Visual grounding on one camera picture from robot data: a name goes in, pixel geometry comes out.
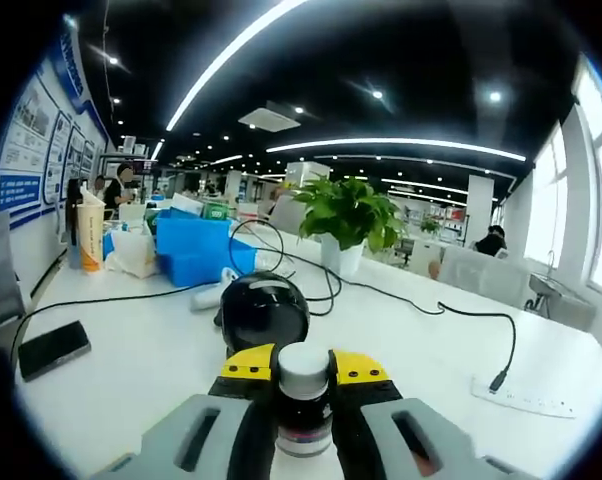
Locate black scanner cable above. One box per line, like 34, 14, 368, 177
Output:
228, 218, 445, 317

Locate orange white carton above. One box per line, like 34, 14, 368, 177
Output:
75, 192, 107, 274

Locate white desk partition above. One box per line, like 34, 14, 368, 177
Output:
437, 246, 533, 310

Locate ceiling air conditioner panel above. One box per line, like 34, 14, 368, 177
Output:
237, 101, 303, 133

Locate green potted plant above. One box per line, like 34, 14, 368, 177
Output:
289, 174, 410, 280

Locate steel sink with faucet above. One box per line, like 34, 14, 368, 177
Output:
527, 249, 598, 332

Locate black barcode scanner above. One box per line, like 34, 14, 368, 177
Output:
214, 271, 312, 362

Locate white plastic bag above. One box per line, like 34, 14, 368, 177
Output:
103, 224, 161, 280

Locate black phone cable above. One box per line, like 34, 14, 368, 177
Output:
9, 283, 223, 372

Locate small dark medicine bottle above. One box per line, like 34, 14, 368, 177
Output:
274, 342, 334, 459

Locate black gooseneck cable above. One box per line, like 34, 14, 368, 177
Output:
436, 300, 518, 395

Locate white power adapter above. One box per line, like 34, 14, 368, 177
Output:
189, 267, 241, 313

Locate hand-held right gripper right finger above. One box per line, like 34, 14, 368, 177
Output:
329, 348, 482, 480

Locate green white box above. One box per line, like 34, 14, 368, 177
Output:
200, 198, 240, 222

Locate black smartphone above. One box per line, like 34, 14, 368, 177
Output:
17, 320, 93, 383

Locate white table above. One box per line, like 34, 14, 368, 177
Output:
13, 234, 602, 480

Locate blue white wall posters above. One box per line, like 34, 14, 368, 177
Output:
0, 19, 113, 232

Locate blue plastic crate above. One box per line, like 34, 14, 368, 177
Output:
154, 208, 258, 289

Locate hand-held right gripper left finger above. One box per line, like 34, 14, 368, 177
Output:
140, 343, 278, 480

